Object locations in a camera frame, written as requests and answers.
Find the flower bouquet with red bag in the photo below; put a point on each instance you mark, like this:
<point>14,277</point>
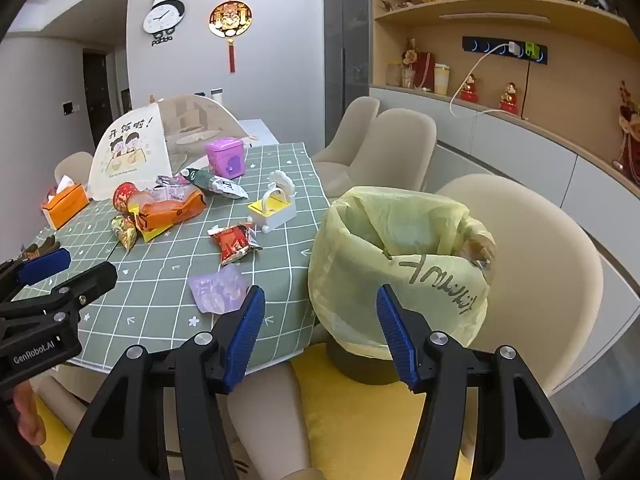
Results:
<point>422,67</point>

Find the white charger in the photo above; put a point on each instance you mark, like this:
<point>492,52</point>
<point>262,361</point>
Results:
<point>515,49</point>

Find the orange tissue box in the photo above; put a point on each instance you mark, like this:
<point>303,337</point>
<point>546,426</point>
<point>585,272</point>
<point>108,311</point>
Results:
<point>65,207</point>

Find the panda wall clock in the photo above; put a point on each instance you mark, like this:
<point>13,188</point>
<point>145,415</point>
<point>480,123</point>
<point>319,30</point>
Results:
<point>162,17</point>

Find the purple plastic wrapper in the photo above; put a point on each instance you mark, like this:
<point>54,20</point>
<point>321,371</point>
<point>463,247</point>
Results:
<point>217,290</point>

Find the green silver snack bag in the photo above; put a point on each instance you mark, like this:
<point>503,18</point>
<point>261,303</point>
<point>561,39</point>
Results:
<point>215,183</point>

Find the red gold wall ornament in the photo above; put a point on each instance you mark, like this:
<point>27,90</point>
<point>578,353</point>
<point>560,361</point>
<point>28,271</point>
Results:
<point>230,17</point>

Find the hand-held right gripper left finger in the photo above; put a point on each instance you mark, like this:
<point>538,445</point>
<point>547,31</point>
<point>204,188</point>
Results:
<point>247,335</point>

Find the waste bin with yellow bag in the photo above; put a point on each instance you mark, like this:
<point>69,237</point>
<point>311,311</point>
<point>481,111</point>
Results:
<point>350,270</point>

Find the red paper cup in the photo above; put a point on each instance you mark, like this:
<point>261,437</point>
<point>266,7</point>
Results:
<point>125,197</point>

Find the green checked tablecloth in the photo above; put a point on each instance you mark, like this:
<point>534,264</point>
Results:
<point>165,270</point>

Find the person's left hand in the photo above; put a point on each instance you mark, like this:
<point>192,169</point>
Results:
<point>27,415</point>

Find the red snack packet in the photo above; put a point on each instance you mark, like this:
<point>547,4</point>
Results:
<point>235,245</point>

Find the purple yellow snack packet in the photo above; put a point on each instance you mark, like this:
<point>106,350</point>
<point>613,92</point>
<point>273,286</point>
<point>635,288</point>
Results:
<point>172,190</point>

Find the green charger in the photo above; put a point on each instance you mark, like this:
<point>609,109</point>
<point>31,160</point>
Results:
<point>532,51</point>

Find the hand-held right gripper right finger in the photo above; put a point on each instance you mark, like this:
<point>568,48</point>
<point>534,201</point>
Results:
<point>395,335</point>

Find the white sideboard cabinet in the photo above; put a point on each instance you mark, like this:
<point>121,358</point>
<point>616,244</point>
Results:
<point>500,145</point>

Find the yellow white cup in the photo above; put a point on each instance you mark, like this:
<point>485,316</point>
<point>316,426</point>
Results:
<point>440,80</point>

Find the purple toy box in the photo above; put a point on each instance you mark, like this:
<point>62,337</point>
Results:
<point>225,160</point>

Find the beige chair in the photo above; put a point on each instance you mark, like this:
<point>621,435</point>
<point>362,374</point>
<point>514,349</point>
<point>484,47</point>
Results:
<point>540,270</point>
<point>395,150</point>
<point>350,125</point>
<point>72,167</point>

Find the drinking glass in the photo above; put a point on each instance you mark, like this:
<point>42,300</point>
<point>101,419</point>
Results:
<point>408,80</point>

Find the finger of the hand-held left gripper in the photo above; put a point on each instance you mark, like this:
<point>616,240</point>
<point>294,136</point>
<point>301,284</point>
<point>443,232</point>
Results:
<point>90,282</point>
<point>45,262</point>

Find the dark glass cabinet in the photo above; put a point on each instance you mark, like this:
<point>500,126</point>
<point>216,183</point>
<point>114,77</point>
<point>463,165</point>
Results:
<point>350,35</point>

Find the wooden wall shelf unit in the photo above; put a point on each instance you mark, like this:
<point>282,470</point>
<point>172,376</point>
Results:
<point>435,45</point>

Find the gold cone wrapper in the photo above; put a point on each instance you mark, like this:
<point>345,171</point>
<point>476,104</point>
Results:
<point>125,232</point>

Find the black power strip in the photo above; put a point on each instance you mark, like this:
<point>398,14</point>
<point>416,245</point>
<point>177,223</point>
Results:
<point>480,45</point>

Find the glass jar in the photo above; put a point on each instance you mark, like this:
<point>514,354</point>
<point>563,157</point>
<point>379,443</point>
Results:
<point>394,75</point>

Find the yellow cushion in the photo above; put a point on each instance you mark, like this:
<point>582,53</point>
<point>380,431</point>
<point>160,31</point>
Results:
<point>360,420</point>

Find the orange snack bag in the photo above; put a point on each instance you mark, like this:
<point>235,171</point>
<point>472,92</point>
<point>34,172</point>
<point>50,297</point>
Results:
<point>170,210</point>

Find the printed mesh food cover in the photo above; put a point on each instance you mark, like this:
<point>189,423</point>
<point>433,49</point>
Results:
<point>130,160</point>

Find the wall switch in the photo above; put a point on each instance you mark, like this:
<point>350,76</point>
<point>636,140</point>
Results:
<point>68,107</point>

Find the red figurine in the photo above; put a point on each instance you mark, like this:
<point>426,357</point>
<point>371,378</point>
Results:
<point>509,102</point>
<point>469,91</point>

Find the white and yellow toy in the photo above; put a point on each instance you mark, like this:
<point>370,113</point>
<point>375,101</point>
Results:
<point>272,212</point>

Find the small brown object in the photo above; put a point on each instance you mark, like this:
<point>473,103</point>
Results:
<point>35,250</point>

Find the large red doll ornament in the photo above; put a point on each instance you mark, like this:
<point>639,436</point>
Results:
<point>629,140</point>

